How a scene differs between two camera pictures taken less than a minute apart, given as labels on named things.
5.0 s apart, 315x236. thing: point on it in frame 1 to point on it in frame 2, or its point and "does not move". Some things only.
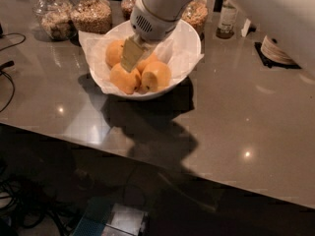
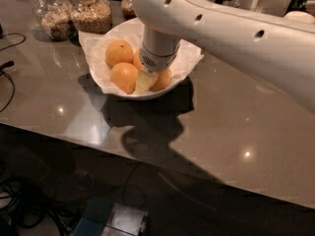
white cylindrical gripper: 154,25 to 157,63
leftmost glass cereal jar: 52,13 does not move
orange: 155,77 does not move
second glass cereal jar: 91,13 does not move
